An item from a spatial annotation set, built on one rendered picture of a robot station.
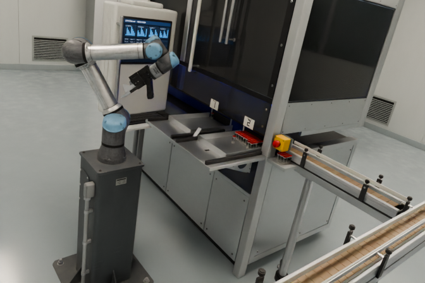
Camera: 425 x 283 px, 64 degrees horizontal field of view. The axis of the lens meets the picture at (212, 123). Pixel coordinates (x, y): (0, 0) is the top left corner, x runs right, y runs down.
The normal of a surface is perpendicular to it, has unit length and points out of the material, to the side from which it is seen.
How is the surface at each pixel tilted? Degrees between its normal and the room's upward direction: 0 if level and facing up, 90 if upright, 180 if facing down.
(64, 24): 90
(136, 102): 90
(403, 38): 90
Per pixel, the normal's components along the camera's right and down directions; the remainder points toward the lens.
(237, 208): -0.78, 0.08
